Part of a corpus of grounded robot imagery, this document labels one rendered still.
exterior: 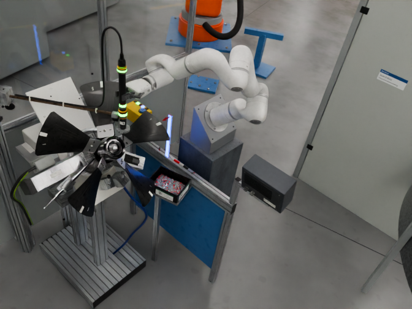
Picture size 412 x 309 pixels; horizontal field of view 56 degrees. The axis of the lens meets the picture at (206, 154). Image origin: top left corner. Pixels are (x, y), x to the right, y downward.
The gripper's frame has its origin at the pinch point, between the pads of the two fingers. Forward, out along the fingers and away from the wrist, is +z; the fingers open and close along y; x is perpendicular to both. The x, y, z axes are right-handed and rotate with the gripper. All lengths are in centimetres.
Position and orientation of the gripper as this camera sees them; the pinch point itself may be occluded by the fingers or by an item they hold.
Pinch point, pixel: (122, 94)
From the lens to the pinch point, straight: 193.7
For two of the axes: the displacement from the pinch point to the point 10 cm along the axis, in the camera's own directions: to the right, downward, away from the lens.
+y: -7.4, -5.1, 4.3
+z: -6.6, 4.3, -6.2
